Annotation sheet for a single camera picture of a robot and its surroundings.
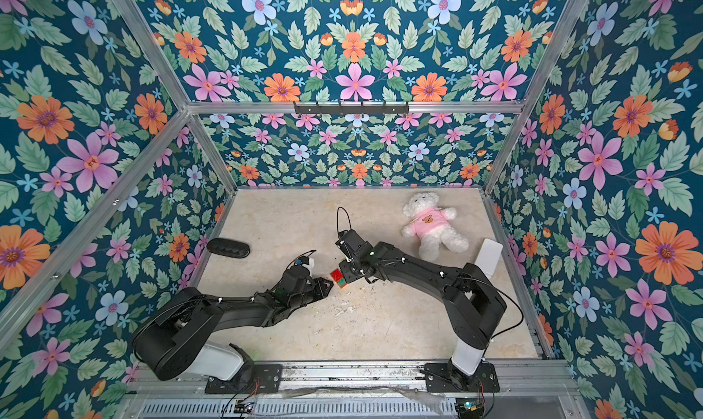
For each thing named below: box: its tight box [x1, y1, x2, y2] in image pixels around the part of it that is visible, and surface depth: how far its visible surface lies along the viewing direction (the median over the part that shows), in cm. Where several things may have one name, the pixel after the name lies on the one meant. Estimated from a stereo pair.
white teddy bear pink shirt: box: [400, 191, 470, 262], surface depth 100 cm
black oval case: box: [206, 237, 251, 259], surface depth 99 cm
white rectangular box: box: [474, 237, 504, 280], surface depth 96 cm
